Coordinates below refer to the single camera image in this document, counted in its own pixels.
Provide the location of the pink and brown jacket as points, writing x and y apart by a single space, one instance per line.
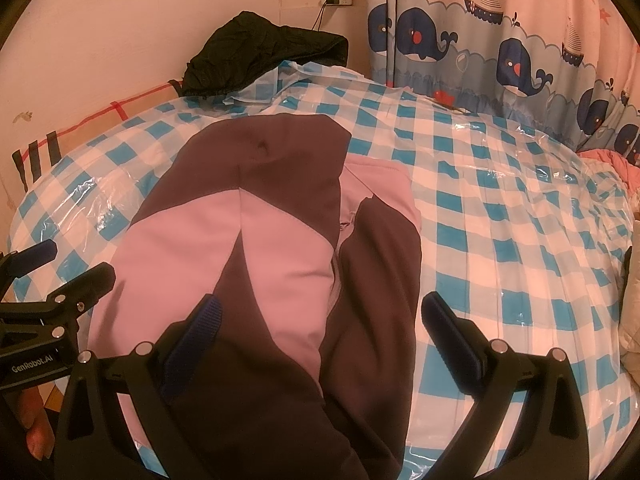
280 240

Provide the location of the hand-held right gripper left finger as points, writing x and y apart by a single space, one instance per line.
195 345

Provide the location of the person's left hand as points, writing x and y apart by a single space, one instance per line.
37 432

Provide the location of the pink cloth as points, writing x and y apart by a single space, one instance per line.
615 165

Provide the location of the white charger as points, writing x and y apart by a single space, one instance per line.
337 0

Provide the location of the red lined bed sheet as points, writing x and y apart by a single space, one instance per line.
90 122

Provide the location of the blue checked bed cover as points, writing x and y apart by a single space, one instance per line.
500 210

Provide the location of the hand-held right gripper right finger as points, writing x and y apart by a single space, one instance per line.
450 345

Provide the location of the small red object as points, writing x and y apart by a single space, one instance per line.
443 97

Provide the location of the black jacket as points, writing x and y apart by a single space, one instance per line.
260 50

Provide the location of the whale print curtain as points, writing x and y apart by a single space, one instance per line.
500 35

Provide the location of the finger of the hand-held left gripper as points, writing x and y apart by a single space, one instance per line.
85 290
35 255

